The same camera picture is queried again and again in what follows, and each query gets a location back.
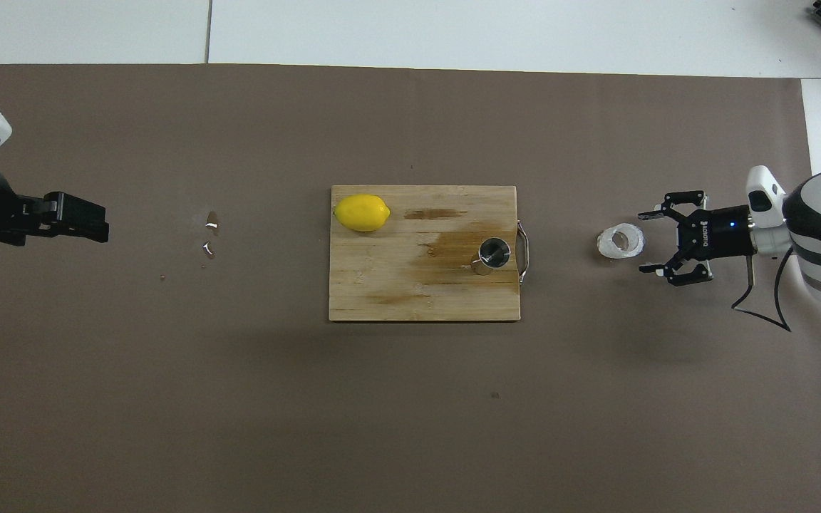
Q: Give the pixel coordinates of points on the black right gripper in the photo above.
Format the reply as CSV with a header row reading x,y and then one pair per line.
x,y
717,231

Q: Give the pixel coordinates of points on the brown table mat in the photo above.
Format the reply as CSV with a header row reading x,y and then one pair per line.
x,y
382,413

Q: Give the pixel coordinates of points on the yellow lemon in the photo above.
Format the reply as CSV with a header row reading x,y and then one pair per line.
x,y
362,212

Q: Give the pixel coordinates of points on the steel jigger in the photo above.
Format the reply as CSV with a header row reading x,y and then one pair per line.
x,y
494,253

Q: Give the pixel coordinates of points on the wooden cutting board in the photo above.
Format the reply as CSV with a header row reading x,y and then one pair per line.
x,y
382,278

